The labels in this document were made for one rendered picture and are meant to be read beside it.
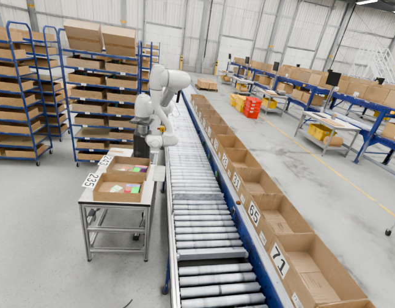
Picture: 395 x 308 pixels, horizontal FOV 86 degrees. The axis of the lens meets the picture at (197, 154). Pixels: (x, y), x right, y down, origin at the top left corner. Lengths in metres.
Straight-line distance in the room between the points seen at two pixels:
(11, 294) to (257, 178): 2.32
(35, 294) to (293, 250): 2.07
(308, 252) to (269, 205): 0.42
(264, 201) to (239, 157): 0.79
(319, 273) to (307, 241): 0.18
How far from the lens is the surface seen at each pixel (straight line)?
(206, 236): 1.70
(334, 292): 1.59
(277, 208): 1.91
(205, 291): 1.46
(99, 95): 3.40
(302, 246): 1.65
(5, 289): 2.61
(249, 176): 2.12
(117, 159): 2.42
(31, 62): 4.72
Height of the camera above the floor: 1.99
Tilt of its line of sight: 27 degrees down
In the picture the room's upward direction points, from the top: 9 degrees clockwise
